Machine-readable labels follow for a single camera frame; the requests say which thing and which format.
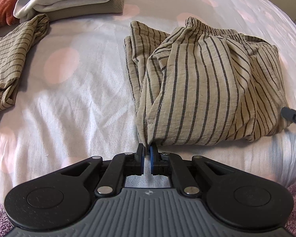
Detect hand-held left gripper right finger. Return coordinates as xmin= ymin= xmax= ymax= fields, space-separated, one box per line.
xmin=150 ymin=145 xmax=237 ymax=198

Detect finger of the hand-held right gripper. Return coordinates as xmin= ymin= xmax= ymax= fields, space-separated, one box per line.
xmin=281 ymin=106 xmax=296 ymax=132

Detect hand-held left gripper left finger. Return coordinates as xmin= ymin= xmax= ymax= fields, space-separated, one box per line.
xmin=61 ymin=144 xmax=146 ymax=198

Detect beige striped pants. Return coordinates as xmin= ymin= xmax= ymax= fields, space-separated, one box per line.
xmin=124 ymin=16 xmax=291 ymax=147

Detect beige striped shirt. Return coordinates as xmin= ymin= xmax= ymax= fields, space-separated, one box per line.
xmin=0 ymin=13 xmax=51 ymax=123

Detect pink dotted bedding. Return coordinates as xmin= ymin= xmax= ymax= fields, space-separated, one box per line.
xmin=0 ymin=0 xmax=296 ymax=205

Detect beige fleece folded garment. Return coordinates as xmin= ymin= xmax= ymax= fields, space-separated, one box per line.
xmin=45 ymin=0 xmax=135 ymax=22

